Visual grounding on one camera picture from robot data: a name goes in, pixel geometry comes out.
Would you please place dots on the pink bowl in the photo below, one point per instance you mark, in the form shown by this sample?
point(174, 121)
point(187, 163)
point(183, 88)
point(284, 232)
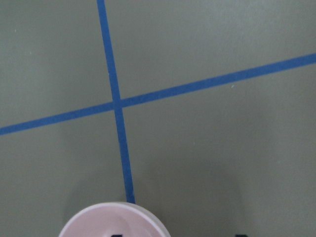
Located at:
point(110, 218)

